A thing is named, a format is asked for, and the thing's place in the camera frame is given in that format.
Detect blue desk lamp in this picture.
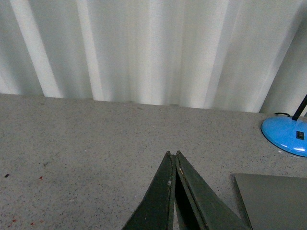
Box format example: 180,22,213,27
260,97,307,157

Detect white pleated curtain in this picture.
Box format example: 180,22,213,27
0,0,307,113

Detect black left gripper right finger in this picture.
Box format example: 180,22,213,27
175,151,251,230

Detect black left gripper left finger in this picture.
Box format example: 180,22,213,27
123,151,176,230

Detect grey laptop computer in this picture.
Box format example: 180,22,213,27
235,173,307,230

